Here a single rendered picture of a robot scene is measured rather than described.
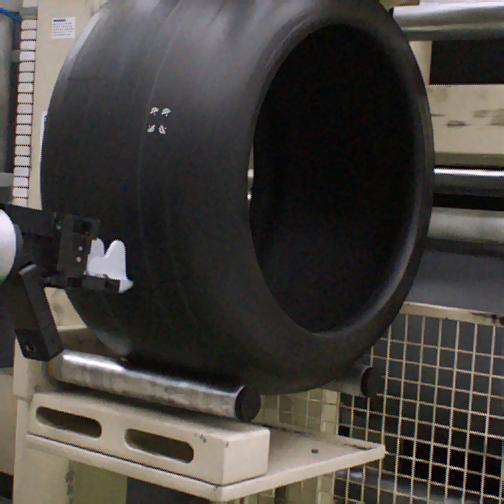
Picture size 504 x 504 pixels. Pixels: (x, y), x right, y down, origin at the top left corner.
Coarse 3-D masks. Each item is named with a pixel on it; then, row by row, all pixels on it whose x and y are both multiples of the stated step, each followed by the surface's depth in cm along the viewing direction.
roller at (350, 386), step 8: (352, 368) 161; (360, 368) 160; (368, 368) 160; (376, 368) 161; (344, 376) 161; (352, 376) 160; (360, 376) 160; (368, 376) 159; (376, 376) 161; (328, 384) 163; (336, 384) 162; (344, 384) 161; (352, 384) 160; (360, 384) 160; (368, 384) 159; (376, 384) 161; (344, 392) 162; (352, 392) 161; (360, 392) 160; (368, 392) 160; (376, 392) 161
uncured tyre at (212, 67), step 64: (128, 0) 142; (192, 0) 135; (256, 0) 134; (320, 0) 140; (64, 64) 142; (128, 64) 134; (192, 64) 129; (256, 64) 131; (320, 64) 174; (384, 64) 156; (64, 128) 137; (128, 128) 131; (192, 128) 127; (256, 128) 179; (320, 128) 180; (384, 128) 173; (64, 192) 137; (128, 192) 130; (192, 192) 128; (256, 192) 181; (320, 192) 182; (384, 192) 175; (128, 256) 133; (192, 256) 129; (256, 256) 179; (320, 256) 179; (384, 256) 172; (128, 320) 140; (192, 320) 133; (256, 320) 135; (320, 320) 170; (384, 320) 158; (256, 384) 143; (320, 384) 153
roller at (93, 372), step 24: (72, 360) 155; (96, 360) 153; (120, 360) 152; (96, 384) 152; (120, 384) 149; (144, 384) 146; (168, 384) 144; (192, 384) 142; (216, 384) 140; (240, 384) 139; (192, 408) 142; (216, 408) 139; (240, 408) 137
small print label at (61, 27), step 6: (54, 18) 168; (60, 18) 167; (66, 18) 166; (72, 18) 166; (54, 24) 168; (60, 24) 167; (66, 24) 166; (72, 24) 166; (54, 30) 168; (60, 30) 167; (66, 30) 166; (72, 30) 166; (54, 36) 168; (60, 36) 167; (66, 36) 166; (72, 36) 166
